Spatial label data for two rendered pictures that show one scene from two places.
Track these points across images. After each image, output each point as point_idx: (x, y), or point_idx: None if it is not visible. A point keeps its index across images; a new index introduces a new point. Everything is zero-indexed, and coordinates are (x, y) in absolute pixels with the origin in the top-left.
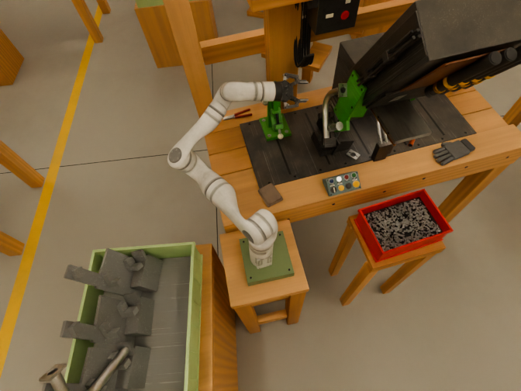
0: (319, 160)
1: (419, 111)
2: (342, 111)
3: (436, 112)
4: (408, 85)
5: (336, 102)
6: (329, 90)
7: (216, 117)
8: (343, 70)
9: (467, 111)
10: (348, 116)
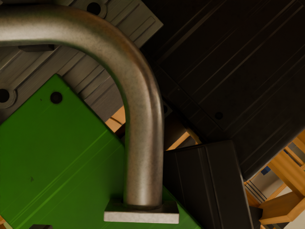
0: None
1: (109, 80)
2: (41, 162)
3: (109, 98)
4: None
5: (101, 71)
6: (157, 100)
7: None
8: (253, 50)
9: (114, 114)
10: (10, 218)
